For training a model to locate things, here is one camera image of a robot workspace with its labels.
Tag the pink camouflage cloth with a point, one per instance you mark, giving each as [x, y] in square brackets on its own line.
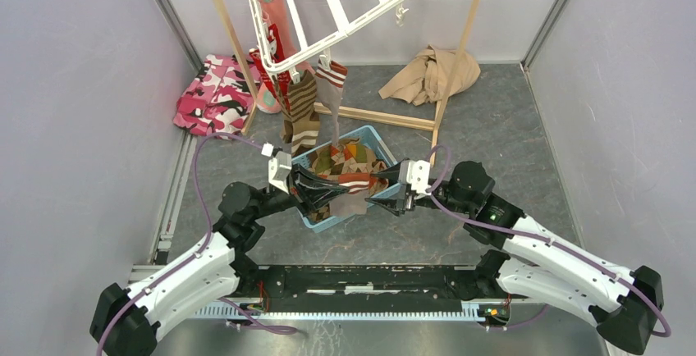
[217, 100]

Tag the pink sock with green print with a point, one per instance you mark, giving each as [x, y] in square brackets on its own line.
[274, 12]

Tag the white plastic clip hanger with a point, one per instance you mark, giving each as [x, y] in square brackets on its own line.
[326, 11]

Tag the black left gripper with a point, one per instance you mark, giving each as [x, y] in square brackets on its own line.
[311, 190]

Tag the brown cream striped sock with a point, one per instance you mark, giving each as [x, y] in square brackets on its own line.
[300, 121]

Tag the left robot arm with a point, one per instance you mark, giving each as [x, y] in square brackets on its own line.
[134, 319]

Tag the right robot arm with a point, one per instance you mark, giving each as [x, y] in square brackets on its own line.
[623, 305]

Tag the argyle patterned sock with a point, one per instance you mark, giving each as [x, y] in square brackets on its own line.
[349, 157]

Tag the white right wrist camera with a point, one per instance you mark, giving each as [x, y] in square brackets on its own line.
[415, 175]

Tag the wooden hanger stand frame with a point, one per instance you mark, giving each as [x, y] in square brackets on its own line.
[286, 67]

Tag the light blue plastic basket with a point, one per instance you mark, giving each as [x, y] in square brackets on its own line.
[367, 136]

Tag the beige crumpled cloth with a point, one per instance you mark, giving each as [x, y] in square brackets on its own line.
[425, 78]

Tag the orange white striped beige sock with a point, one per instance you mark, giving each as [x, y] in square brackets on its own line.
[330, 82]

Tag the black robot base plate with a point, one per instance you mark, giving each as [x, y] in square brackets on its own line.
[368, 293]

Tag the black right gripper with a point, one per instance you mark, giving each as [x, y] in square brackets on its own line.
[389, 204]

